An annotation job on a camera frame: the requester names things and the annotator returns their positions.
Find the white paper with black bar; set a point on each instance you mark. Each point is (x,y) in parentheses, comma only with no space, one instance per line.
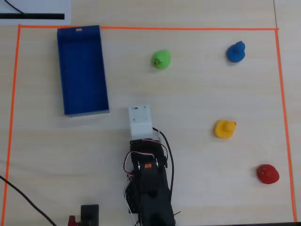
(47,7)

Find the blue plastic box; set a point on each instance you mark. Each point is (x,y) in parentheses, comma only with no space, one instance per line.
(82,77)

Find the yellow rubber duck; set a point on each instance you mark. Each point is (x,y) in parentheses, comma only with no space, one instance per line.
(224,130)

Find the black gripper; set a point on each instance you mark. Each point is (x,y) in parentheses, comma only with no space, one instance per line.
(141,145)

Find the red rubber duck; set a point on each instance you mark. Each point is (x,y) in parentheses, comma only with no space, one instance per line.
(268,174)

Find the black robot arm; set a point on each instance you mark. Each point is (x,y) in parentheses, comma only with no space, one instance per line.
(152,188)

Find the red stand knob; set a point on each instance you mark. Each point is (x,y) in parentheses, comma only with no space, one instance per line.
(71,221)

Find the black camera stand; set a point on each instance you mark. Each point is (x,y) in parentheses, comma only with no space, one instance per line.
(89,210)

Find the green rubber duck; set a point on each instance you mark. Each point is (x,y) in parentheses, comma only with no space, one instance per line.
(162,60)

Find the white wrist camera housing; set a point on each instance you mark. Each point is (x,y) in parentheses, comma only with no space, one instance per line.
(140,117)

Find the orange tape strip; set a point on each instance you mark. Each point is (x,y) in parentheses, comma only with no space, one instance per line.
(284,117)
(164,28)
(14,82)

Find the blue rubber duck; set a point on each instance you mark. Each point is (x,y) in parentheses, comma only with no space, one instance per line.
(235,54)

